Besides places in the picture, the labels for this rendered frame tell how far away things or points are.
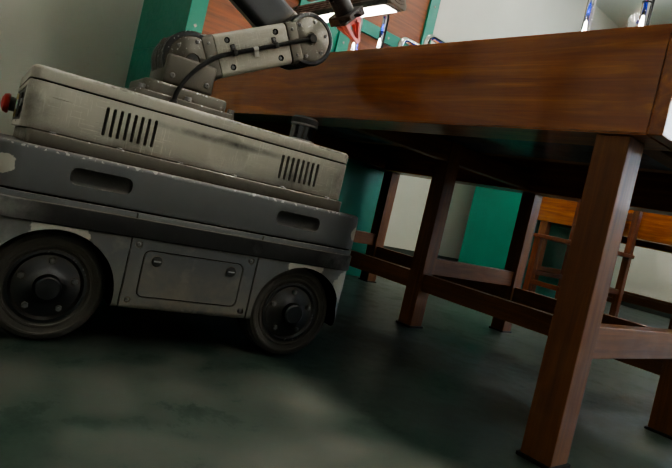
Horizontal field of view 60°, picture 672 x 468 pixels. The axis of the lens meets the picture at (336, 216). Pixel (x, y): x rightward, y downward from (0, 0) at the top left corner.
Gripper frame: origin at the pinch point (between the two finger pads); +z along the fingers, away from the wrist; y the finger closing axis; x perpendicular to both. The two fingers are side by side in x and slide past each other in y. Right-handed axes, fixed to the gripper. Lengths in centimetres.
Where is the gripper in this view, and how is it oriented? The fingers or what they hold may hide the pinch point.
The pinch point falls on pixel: (357, 40)
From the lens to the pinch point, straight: 181.7
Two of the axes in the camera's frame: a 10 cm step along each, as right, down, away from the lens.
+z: 4.1, 7.5, 5.2
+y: -6.3, -1.7, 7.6
